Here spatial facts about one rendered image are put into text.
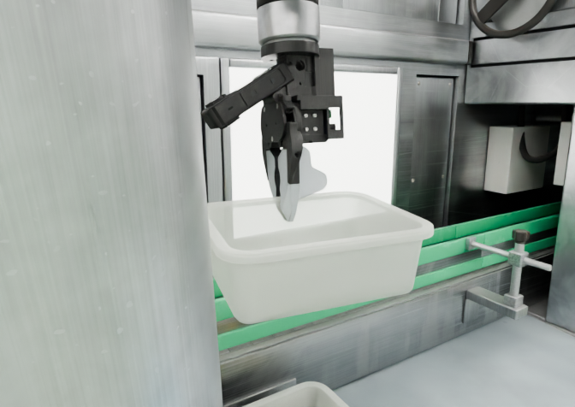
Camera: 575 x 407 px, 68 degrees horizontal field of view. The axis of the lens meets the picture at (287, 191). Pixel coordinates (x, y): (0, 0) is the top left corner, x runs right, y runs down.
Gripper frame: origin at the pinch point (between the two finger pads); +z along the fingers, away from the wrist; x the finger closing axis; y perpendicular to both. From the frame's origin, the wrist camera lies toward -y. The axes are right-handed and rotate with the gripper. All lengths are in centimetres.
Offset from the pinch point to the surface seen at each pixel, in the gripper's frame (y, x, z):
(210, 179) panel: -2.2, 25.4, -3.0
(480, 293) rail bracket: 49, 13, 24
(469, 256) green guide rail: 51, 18, 17
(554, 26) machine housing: 70, 12, -30
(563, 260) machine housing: 71, 10, 20
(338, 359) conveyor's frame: 14.6, 12.7, 28.9
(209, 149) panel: -2.3, 24.8, -8.3
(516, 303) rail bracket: 50, 6, 24
